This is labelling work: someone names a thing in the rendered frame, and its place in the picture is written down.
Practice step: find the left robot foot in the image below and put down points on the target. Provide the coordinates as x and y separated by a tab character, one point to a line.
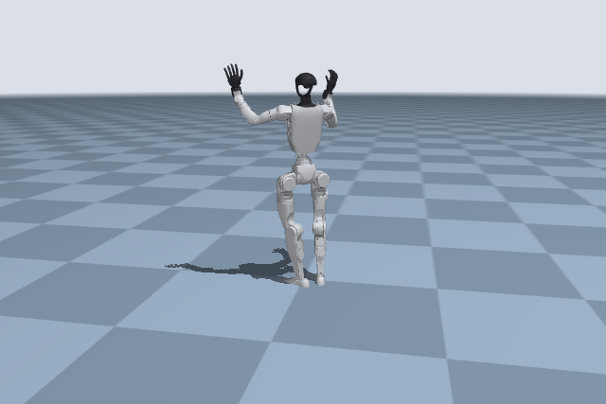
302	283

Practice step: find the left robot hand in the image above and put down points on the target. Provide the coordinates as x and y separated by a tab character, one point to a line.
234	80

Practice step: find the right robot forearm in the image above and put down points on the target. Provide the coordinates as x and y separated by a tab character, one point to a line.
329	101

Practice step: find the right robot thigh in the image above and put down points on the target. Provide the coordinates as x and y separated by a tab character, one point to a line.
319	197

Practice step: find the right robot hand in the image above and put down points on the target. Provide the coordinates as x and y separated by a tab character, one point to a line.
330	83

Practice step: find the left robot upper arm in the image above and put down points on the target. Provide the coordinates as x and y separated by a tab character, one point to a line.
280	112

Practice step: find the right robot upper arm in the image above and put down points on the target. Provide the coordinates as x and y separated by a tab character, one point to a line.
329	116

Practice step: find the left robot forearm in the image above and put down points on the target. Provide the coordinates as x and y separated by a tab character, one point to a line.
245	110

